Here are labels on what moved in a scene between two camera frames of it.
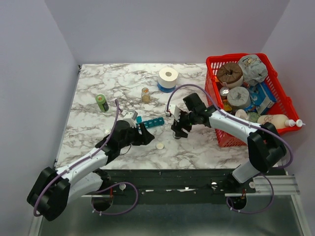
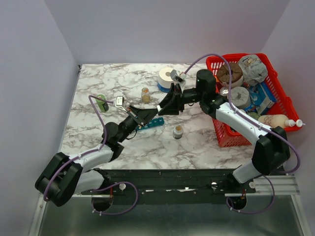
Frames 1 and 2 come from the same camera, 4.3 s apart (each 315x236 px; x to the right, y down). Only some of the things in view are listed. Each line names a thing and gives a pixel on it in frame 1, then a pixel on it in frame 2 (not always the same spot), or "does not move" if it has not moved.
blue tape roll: [166, 90] does not move
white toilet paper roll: [168, 77] does not move
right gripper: [176, 126] -> [173, 103]
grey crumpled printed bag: [254, 70] does not move
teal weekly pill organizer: [147, 123] does not move
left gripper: [144, 138] -> [148, 114]
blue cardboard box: [262, 100] does not move
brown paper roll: [231, 73] does not move
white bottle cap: [160, 146] -> [159, 108]
